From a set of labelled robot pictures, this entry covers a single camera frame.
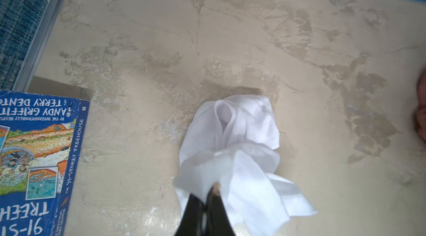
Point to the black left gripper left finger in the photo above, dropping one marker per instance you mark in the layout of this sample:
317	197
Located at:
192	221

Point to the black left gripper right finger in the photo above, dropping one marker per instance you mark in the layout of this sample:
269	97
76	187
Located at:
217	222

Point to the white cloth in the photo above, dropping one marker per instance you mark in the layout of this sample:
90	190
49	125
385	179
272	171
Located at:
233	142

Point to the blue treehouse book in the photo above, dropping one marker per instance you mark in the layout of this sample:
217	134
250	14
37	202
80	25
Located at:
41	140

